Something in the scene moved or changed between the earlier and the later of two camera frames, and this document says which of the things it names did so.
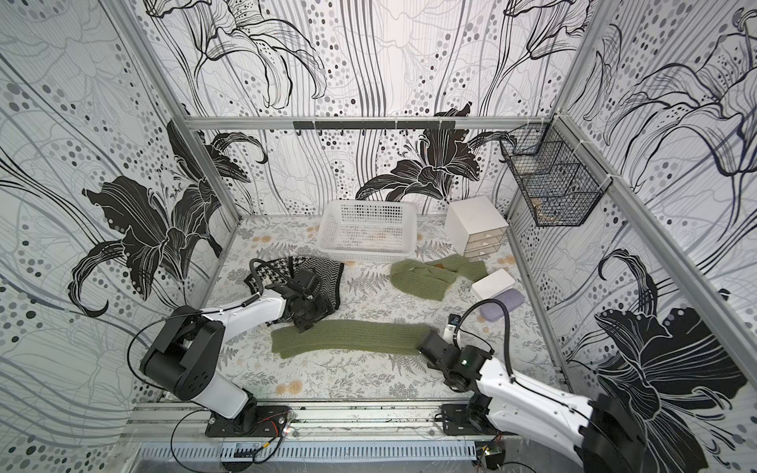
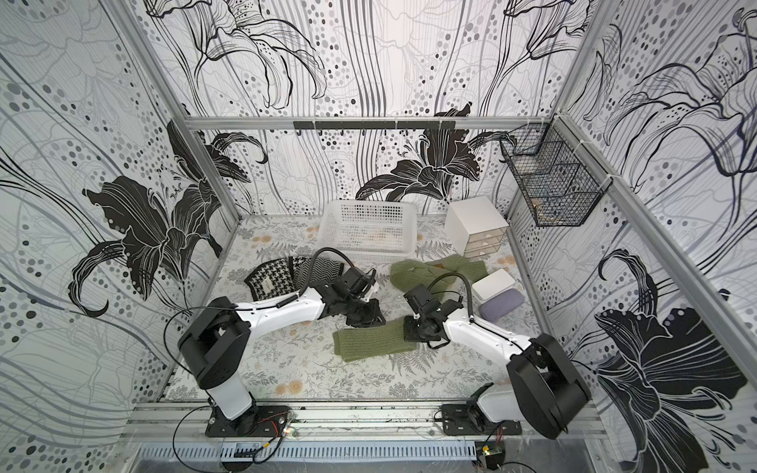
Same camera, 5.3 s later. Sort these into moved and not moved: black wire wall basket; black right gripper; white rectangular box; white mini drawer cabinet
Moved: black right gripper
Not moved: white mini drawer cabinet; white rectangular box; black wire wall basket
